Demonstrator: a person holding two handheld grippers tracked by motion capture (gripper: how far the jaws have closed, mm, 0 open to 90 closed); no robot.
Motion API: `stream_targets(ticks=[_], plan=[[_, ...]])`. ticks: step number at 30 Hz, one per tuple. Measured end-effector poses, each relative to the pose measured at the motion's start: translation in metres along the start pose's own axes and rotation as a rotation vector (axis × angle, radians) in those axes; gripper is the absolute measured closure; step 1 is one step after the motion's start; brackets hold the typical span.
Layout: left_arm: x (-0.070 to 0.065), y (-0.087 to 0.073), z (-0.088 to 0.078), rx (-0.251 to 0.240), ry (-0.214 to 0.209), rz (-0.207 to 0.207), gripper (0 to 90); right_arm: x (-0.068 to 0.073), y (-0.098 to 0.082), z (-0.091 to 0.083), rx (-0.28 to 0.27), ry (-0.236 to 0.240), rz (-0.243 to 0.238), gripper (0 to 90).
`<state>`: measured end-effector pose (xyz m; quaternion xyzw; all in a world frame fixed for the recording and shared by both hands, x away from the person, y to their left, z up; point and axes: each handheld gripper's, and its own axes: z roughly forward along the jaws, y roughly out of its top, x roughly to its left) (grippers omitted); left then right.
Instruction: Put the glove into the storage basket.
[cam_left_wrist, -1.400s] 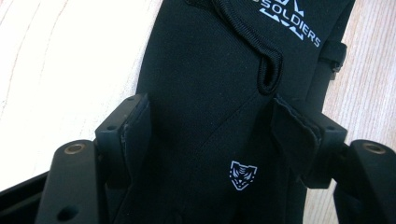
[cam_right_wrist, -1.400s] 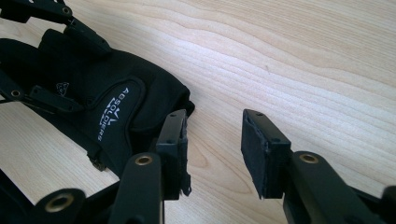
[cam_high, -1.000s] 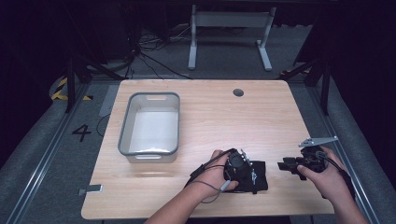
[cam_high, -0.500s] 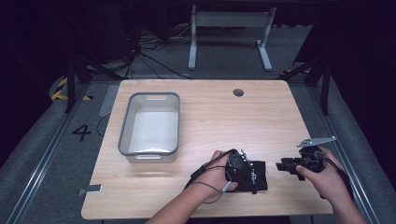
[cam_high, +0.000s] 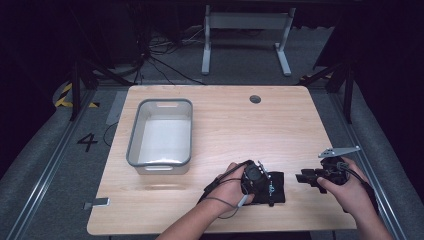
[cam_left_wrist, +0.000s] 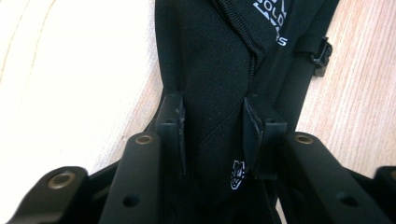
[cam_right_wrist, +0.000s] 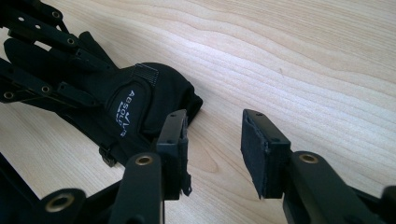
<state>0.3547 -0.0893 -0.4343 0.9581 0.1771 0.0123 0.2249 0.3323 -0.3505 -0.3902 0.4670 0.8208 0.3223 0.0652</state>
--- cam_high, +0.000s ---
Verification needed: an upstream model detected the thin dark floor cable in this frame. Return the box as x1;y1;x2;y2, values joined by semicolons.
102;121;120;148

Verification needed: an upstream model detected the white bin with grey rim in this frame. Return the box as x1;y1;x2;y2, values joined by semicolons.
125;98;194;176

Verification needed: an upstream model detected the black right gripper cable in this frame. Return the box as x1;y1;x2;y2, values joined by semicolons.
335;161;380;215

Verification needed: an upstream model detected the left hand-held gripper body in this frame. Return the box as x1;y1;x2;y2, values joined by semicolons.
241;160;271;197

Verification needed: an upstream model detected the thin grey cable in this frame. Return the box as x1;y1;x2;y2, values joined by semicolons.
202;194;250;220

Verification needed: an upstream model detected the small grey metal bracket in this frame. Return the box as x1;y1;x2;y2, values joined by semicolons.
82;197;111;211

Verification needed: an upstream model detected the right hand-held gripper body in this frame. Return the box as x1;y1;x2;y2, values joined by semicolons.
314;145;362;187

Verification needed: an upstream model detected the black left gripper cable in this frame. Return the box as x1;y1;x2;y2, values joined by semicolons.
197;159;255;205

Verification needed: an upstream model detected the black metal stand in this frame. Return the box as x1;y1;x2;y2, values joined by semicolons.
299;61;355;125
68;58;134;122

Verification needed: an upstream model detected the white desk frame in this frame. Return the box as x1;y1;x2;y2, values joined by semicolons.
201;4;297;77

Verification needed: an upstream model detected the bundle of black floor cables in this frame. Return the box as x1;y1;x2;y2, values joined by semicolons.
131;24;206;86

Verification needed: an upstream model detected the person's right hand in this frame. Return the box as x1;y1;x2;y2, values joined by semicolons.
315;156;372;215

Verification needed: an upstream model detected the metal floor rail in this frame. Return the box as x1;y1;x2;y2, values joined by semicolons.
5;89;98;240
328;93;408;240

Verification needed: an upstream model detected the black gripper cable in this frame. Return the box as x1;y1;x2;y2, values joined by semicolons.
197;159;255;205
335;161;380;215

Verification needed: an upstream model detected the person's left hand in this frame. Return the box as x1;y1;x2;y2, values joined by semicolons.
199;161;257;218

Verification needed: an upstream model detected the grey floor tape patch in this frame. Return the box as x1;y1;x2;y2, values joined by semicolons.
105;90;129;127

